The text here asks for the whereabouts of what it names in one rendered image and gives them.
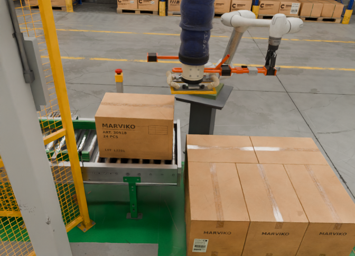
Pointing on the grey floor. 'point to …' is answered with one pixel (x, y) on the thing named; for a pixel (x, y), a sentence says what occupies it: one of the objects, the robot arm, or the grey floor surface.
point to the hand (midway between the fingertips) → (268, 69)
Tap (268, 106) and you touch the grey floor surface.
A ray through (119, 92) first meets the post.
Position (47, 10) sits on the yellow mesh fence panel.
